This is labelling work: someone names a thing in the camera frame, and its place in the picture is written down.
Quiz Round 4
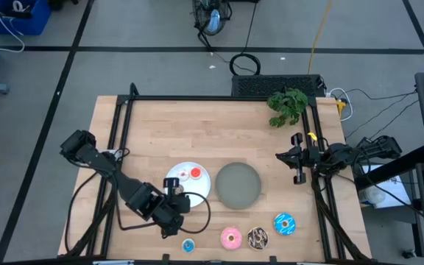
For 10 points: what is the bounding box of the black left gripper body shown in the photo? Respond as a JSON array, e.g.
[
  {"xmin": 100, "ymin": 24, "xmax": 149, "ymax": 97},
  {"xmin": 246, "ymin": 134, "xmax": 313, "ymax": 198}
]
[{"xmin": 152, "ymin": 194, "xmax": 193, "ymax": 239}]

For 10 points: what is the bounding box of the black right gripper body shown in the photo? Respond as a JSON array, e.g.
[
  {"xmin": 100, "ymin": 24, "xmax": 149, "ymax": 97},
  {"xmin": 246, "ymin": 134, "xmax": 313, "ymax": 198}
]
[{"xmin": 290, "ymin": 132, "xmax": 322, "ymax": 186}]

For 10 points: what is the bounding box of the large pink iced donut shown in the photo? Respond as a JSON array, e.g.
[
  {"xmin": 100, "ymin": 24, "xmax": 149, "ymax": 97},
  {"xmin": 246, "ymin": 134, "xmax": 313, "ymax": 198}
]
[{"xmin": 219, "ymin": 226, "xmax": 243, "ymax": 251}]

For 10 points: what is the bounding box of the large blue iced donut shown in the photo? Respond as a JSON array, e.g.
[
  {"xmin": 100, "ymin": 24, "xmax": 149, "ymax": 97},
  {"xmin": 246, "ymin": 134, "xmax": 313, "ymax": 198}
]
[{"xmin": 273, "ymin": 212, "xmax": 297, "ymax": 236}]

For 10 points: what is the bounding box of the large chocolate iced donut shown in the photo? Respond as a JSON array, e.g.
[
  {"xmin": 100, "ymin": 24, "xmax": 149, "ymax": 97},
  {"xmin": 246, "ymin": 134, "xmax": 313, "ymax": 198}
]
[{"xmin": 247, "ymin": 227, "xmax": 270, "ymax": 252}]

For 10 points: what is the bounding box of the white round plate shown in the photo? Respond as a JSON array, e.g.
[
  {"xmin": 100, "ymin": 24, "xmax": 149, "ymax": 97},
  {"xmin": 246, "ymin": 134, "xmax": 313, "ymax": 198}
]
[{"xmin": 165, "ymin": 161, "xmax": 212, "ymax": 208}]

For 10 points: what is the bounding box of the small blue iced donut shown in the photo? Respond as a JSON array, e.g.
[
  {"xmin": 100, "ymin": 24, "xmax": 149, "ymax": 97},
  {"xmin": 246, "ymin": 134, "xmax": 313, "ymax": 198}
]
[{"xmin": 181, "ymin": 238, "xmax": 196, "ymax": 254}]

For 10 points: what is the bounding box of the potted green plant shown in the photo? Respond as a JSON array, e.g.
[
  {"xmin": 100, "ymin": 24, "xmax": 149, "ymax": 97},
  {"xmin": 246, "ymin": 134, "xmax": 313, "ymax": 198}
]
[{"xmin": 266, "ymin": 87, "xmax": 309, "ymax": 129}]

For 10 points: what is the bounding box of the black perforated computer case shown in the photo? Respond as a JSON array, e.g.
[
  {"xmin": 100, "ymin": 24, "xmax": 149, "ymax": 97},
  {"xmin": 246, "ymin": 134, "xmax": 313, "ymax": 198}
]
[{"xmin": 230, "ymin": 74, "xmax": 327, "ymax": 99}]

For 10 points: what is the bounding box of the white paper sheet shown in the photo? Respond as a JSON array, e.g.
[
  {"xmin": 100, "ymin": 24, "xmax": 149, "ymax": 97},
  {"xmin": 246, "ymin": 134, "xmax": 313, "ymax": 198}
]
[{"xmin": 358, "ymin": 163, "xmax": 412, "ymax": 210}]

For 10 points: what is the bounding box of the black metal beam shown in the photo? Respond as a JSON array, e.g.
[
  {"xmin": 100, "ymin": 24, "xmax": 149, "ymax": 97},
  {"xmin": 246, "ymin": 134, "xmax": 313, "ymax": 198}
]
[{"xmin": 354, "ymin": 144, "xmax": 424, "ymax": 181}]

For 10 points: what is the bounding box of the black floor fan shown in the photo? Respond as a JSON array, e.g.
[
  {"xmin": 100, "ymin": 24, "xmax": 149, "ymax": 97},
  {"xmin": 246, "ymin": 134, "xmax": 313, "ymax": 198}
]
[{"xmin": 191, "ymin": 0, "xmax": 233, "ymax": 38}]

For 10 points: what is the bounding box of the blue plastic bin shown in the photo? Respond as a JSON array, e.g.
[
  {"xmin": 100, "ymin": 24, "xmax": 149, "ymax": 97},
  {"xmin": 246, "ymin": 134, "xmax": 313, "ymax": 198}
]
[{"xmin": 0, "ymin": 0, "xmax": 53, "ymax": 37}]

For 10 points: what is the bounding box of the white power cable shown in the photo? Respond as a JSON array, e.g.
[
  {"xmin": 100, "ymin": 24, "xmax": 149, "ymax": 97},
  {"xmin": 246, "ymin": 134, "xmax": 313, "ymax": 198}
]
[{"xmin": 325, "ymin": 87, "xmax": 355, "ymax": 122}]

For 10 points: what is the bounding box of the black base cable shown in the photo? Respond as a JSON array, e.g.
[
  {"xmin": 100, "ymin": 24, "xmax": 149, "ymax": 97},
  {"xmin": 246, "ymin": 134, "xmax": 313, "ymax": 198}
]
[
  {"xmin": 63, "ymin": 171, "xmax": 101, "ymax": 255},
  {"xmin": 311, "ymin": 172, "xmax": 367, "ymax": 262}
]

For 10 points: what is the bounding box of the thin black floor cable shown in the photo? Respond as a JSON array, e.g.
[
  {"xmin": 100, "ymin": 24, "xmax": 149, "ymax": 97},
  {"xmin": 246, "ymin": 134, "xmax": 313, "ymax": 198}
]
[
  {"xmin": 344, "ymin": 88, "xmax": 418, "ymax": 102},
  {"xmin": 345, "ymin": 99, "xmax": 419, "ymax": 140}
]

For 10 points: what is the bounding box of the black aluminium table frame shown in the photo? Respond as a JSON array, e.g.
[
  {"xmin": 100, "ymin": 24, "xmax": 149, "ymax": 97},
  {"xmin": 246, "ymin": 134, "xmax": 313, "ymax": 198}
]
[{"xmin": 57, "ymin": 82, "xmax": 374, "ymax": 265}]

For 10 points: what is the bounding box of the black coiled cable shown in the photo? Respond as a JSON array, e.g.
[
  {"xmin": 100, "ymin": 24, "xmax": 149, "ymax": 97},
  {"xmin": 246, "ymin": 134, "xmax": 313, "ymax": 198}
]
[{"xmin": 228, "ymin": 0, "xmax": 262, "ymax": 77}]

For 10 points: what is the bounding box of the yellow hanging cable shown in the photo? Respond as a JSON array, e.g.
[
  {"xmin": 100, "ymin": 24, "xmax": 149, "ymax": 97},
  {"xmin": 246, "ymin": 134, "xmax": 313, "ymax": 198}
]
[{"xmin": 306, "ymin": 0, "xmax": 333, "ymax": 74}]

